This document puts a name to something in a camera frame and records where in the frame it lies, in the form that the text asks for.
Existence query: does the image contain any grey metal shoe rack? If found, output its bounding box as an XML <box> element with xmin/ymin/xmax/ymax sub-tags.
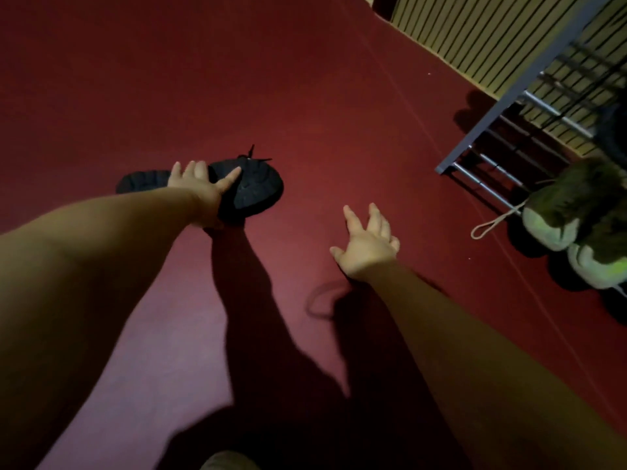
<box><xmin>435</xmin><ymin>0</ymin><xmax>627</xmax><ymax>213</ymax></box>

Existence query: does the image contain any black laced shoe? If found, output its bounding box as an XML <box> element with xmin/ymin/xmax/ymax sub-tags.
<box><xmin>116</xmin><ymin>170</ymin><xmax>173</xmax><ymax>195</ymax></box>
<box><xmin>208</xmin><ymin>144</ymin><xmax>285</xmax><ymax>225</ymax></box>

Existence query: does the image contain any dark shoe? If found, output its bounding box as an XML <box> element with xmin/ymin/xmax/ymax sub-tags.
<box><xmin>594</xmin><ymin>95</ymin><xmax>627</xmax><ymax>167</ymax></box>

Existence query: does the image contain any green brown sneaker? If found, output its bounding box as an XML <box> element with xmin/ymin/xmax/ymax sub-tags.
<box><xmin>567</xmin><ymin>240</ymin><xmax>627</xmax><ymax>298</ymax></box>
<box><xmin>470</xmin><ymin>157</ymin><xmax>627</xmax><ymax>252</ymax></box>

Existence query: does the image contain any person's right forearm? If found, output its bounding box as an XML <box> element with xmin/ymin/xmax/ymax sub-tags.
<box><xmin>355</xmin><ymin>261</ymin><xmax>627</xmax><ymax>470</ymax></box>

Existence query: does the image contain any person's left forearm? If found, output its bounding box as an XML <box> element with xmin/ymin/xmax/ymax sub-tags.
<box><xmin>0</xmin><ymin>187</ymin><xmax>212</xmax><ymax>470</ymax></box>

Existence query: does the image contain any person's right hand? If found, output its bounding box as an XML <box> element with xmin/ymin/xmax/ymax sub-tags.
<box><xmin>329</xmin><ymin>203</ymin><xmax>401</xmax><ymax>281</ymax></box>

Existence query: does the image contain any person's left hand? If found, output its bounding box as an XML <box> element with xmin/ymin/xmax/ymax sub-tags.
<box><xmin>168</xmin><ymin>160</ymin><xmax>242</xmax><ymax>229</ymax></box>

